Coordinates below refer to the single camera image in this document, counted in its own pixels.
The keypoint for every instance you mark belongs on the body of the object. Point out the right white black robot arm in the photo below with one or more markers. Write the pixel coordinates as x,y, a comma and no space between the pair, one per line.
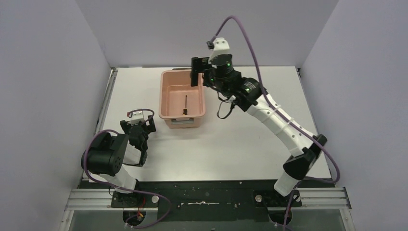
248,94

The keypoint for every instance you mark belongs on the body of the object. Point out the pink plastic bin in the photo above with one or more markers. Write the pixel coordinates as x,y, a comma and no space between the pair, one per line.
175,84

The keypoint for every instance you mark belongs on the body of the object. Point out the aluminium rail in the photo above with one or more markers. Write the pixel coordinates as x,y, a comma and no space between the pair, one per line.
95,199
106,100

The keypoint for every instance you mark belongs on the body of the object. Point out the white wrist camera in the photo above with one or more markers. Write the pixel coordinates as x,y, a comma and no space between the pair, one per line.
219,46
135,118

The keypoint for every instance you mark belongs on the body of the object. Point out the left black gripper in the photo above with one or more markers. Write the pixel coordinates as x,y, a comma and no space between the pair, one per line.
140,126

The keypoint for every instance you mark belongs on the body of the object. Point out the aluminium front rail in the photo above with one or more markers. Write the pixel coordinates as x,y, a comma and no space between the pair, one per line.
95,199

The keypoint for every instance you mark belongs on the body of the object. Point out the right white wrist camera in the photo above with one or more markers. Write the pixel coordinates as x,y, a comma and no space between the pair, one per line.
219,46

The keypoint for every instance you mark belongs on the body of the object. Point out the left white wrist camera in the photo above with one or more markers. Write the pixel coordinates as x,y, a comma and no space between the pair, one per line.
135,118

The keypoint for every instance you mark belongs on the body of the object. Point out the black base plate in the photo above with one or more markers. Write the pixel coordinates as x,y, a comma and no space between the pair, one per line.
216,200

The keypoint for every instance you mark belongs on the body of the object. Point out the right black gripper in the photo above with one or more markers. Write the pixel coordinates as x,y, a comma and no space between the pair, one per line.
198,65

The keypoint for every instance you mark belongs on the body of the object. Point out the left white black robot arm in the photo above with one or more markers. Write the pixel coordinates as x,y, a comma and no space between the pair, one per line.
108,154

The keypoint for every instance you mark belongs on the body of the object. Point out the black yellow handled screwdriver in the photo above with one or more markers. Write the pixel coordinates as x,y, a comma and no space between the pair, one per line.
185,110

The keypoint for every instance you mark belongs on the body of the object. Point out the aluminium left side rail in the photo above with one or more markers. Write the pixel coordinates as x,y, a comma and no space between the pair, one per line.
106,100

